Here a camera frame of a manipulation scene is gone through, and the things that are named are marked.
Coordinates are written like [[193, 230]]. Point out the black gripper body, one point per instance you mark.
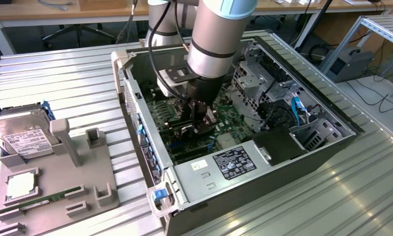
[[204, 91]]

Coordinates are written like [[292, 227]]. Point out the green Nvidia graphics card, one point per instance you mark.
[[186, 134]]

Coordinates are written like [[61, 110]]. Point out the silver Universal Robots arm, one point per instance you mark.
[[212, 37]]

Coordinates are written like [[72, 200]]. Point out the green Dell motherboard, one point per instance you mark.
[[229, 115]]

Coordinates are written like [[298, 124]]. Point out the silver finned chipset heatsink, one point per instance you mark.
[[229, 140]]

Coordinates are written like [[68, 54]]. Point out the perforated metal disk bay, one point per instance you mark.
[[258, 83]]

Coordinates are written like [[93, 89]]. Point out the black plastic air shroud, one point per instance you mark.
[[278, 147]]

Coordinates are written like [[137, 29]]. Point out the grey labelled power supply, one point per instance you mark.
[[196, 182]]

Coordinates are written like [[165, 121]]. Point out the blue case latch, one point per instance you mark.
[[158, 194]]

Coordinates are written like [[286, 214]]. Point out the open black PC case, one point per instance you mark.
[[248, 196]]

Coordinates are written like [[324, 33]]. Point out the black office chair base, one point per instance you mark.
[[78, 33]]

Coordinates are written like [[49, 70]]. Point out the grey control box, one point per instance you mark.
[[350, 66]]

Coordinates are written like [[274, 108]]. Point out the brown cardboard box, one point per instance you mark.
[[101, 5]]

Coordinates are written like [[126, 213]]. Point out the grey plastic parts rack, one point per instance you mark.
[[52, 172]]

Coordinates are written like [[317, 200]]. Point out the blue plastic part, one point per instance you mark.
[[22, 137]]

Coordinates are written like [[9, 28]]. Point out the green RAM stick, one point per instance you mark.
[[49, 197]]

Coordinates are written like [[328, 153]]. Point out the silver CPU chip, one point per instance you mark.
[[21, 184]]

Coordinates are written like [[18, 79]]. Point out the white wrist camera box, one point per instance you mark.
[[169, 86]]

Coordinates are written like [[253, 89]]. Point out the aluminium profile frame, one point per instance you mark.
[[380, 24]]

